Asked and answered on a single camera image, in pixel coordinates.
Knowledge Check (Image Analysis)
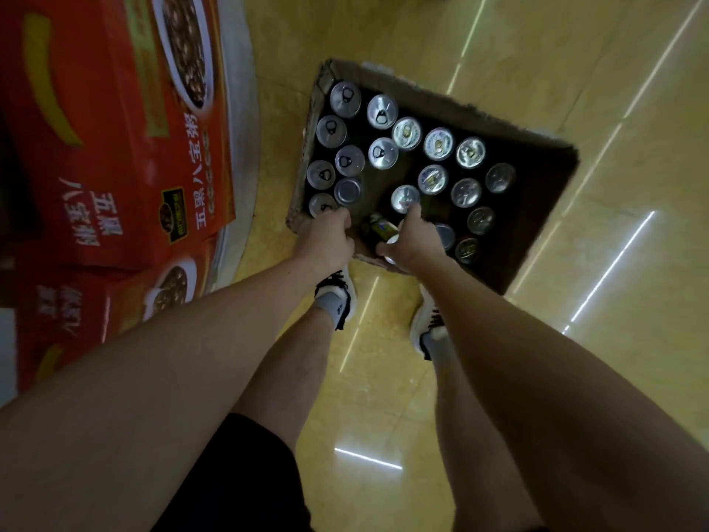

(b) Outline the person's right white sock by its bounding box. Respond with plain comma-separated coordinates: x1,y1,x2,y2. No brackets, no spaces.
420,326,456,365

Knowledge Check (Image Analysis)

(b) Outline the person's leg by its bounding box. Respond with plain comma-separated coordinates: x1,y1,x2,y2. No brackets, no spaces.
434,348,544,532
232,307,336,452

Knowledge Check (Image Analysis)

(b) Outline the person's white sock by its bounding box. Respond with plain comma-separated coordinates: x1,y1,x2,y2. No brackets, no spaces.
420,326,456,365
312,290,349,327

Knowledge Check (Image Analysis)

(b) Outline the round wooden shelf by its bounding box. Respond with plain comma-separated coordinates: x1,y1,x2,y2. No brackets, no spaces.
0,0,261,408

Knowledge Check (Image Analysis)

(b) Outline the person's left leg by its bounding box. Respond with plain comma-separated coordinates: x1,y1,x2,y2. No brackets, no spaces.
232,307,336,452

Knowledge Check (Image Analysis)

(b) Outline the brown cardboard box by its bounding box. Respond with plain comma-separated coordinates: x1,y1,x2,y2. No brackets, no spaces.
285,59,580,297

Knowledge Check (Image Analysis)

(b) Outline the person's white shoe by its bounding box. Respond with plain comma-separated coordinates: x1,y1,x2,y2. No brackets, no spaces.
409,284,448,361
314,265,358,332

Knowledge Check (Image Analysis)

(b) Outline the person's right forearm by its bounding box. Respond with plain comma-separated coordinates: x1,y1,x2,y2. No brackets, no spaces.
420,254,709,532

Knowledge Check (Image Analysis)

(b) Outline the group of cans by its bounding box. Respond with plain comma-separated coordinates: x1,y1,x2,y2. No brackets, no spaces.
360,211,404,267

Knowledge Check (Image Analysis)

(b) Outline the person's left white shoe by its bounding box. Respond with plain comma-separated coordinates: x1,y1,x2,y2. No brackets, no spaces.
314,265,358,332

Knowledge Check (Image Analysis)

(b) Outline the person's left white sock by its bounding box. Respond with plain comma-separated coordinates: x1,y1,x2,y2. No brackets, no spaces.
312,290,349,327

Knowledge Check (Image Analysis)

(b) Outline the person's left forearm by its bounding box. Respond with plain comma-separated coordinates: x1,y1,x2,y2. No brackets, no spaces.
0,254,333,532

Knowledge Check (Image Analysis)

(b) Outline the red porridge print carton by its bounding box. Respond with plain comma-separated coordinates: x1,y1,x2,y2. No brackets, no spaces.
0,0,236,272
15,237,220,394

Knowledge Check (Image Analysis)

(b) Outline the person's right leg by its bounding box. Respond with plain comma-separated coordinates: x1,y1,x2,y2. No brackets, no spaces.
434,348,544,532

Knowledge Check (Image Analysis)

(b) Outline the person's right hand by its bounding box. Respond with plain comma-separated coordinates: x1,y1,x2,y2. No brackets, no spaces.
376,203,447,272

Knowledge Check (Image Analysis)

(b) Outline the person's right white shoe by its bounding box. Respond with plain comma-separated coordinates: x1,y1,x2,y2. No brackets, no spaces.
409,284,448,361

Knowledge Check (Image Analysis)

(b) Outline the person's left hand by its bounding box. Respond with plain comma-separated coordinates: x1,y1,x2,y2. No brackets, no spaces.
292,207,355,275

